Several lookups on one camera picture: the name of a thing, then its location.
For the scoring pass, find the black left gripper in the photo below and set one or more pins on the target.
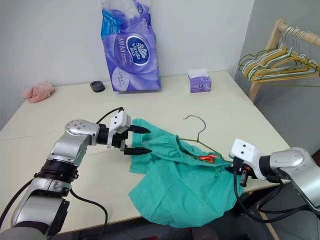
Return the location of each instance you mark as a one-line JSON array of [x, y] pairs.
[[119, 140]]

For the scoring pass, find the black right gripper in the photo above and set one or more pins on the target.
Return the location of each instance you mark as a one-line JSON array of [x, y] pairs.
[[243, 170]]

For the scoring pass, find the orange clothes clip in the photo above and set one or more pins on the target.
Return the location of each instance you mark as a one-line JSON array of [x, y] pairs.
[[207, 158]]

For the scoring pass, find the green shorts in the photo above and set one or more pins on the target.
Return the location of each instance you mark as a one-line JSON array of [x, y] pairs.
[[187, 190]]

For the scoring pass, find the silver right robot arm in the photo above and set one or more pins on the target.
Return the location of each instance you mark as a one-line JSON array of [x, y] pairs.
[[295, 165]]

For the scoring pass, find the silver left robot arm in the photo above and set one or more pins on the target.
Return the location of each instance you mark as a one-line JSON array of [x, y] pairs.
[[67, 147]]

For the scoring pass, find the black tape roll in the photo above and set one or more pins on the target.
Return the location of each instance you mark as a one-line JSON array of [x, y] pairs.
[[97, 86]]

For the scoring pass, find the small purple tissue box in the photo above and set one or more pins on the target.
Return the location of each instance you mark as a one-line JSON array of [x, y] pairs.
[[200, 83]]

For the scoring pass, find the purple tissue pack bag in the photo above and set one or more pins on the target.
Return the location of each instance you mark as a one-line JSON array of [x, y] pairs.
[[132, 55]]

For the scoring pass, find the bunch of hangers on rack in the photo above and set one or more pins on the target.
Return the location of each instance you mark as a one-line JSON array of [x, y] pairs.
[[246, 67]]

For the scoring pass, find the bundle of hangers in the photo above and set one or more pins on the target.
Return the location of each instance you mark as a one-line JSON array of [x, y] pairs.
[[241, 62]]

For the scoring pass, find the pink cloth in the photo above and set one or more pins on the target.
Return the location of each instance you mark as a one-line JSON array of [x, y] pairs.
[[38, 92]]

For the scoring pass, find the wooden clothes rack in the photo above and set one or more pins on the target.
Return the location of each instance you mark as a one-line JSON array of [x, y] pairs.
[[271, 37]]

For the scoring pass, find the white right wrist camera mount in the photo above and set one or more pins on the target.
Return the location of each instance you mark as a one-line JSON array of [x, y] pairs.
[[243, 152]]

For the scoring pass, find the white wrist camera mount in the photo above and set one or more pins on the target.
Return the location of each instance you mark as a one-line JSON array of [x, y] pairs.
[[120, 121], [243, 152]]

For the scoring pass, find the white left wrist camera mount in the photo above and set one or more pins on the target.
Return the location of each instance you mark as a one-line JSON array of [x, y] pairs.
[[120, 121]]

